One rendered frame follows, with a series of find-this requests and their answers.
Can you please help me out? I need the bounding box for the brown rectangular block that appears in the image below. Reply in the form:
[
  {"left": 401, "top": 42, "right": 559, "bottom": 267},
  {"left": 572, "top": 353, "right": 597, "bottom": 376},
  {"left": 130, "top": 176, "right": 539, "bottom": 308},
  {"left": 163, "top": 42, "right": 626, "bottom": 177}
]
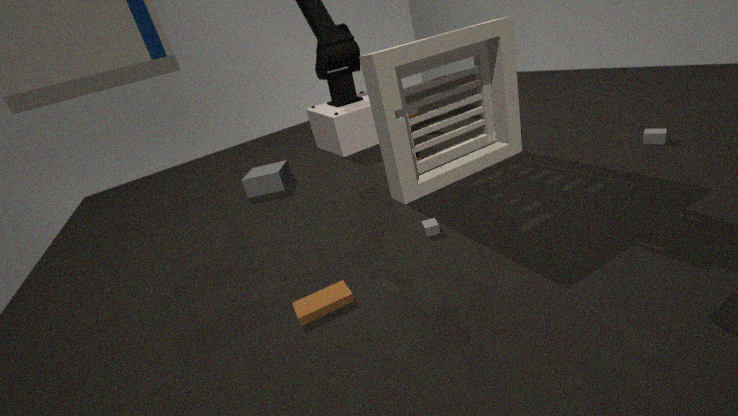
[{"left": 292, "top": 280, "right": 355, "bottom": 326}]

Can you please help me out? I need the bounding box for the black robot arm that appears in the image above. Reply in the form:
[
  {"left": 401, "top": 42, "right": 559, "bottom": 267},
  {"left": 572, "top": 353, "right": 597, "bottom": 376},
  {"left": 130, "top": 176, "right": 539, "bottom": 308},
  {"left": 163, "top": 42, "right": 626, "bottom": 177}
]
[{"left": 296, "top": 0, "right": 363, "bottom": 107}]

